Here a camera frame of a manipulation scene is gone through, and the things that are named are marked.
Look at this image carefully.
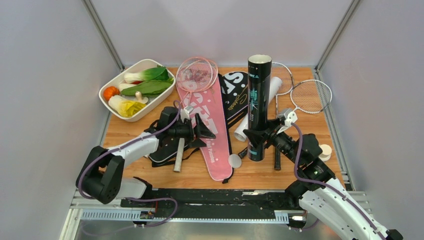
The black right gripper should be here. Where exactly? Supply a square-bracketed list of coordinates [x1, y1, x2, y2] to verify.
[242, 117, 302, 167]

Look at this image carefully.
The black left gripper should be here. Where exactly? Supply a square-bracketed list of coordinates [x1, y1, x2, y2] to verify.
[169, 114, 216, 149]

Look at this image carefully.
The clear round tube lid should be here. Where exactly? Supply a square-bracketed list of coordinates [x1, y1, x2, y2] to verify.
[228, 154, 242, 169]

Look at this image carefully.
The white shuttlecock tube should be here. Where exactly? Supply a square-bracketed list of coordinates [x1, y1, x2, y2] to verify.
[234, 76, 283, 142]

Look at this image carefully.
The pink badminton racket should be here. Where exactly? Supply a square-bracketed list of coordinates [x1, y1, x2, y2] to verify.
[172, 57, 215, 174]
[175, 56, 218, 107]

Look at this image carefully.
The black shuttlecock tube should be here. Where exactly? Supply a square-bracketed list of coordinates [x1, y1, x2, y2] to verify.
[247, 54, 272, 162]

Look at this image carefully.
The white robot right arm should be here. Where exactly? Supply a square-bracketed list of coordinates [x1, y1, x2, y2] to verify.
[243, 118, 404, 240]

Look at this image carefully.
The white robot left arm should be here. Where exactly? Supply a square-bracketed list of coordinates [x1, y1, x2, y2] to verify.
[75, 106, 216, 207]

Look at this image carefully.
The pink racket cover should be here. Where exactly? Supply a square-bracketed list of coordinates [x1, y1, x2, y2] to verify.
[182, 78, 233, 182]

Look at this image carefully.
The black racket cover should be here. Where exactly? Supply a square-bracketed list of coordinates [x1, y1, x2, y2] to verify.
[148, 71, 248, 168]

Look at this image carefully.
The white racket right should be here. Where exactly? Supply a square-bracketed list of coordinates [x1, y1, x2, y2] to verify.
[274, 79, 333, 117]

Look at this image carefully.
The white racket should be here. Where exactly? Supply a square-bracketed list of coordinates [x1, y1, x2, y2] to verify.
[238, 61, 294, 160]
[274, 79, 333, 117]

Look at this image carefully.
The white racket left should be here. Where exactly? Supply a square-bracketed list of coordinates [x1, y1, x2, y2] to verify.
[238, 61, 294, 160]

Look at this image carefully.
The white tube cap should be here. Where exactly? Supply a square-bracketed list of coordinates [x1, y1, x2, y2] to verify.
[319, 144, 333, 162]

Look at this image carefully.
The green leafy vegetable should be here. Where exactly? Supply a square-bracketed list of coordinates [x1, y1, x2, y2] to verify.
[120, 78, 174, 96]

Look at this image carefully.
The beige mushroom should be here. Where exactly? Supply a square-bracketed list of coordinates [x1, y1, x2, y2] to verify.
[135, 91, 149, 105]

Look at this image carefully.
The green bok choy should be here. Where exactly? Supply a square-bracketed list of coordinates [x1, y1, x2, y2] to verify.
[123, 66, 170, 83]

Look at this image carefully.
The yellow napa cabbage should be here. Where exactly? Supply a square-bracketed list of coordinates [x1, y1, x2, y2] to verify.
[108, 95, 146, 118]

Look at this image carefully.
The white rectangular tray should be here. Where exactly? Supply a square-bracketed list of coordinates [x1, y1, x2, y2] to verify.
[98, 59, 176, 122]

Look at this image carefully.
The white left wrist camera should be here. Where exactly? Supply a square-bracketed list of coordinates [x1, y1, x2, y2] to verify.
[180, 105, 194, 122]

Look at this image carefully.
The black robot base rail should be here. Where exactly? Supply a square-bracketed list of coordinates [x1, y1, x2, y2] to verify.
[122, 180, 319, 221]

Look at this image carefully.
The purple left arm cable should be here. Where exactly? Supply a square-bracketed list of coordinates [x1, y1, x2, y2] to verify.
[77, 99, 183, 229]

